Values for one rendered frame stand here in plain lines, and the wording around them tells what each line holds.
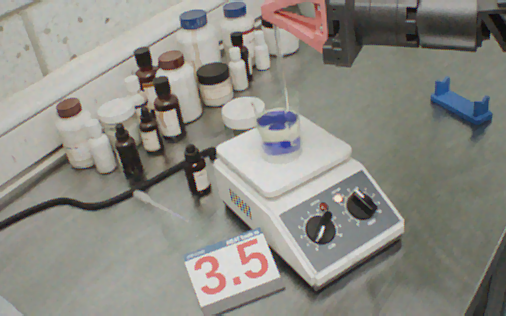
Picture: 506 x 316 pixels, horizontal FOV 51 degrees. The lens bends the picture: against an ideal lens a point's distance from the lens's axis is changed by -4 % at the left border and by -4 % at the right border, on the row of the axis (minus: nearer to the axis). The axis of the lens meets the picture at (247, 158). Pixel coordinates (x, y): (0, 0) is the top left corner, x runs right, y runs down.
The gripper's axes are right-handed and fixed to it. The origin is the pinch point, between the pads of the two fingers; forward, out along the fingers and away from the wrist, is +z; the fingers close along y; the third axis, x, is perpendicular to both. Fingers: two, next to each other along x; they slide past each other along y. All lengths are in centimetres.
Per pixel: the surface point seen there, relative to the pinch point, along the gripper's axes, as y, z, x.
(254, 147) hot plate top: -0.1, 4.5, 17.0
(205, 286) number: 15.5, 4.3, 24.2
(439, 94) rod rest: -29.9, -12.4, 24.9
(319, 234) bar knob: 9.0, -6.4, 19.9
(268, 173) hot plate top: 4.2, 0.9, 17.0
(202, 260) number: 13.6, 5.4, 22.5
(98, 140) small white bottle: -0.9, 29.9, 20.1
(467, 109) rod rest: -26.7, -17.1, 25.1
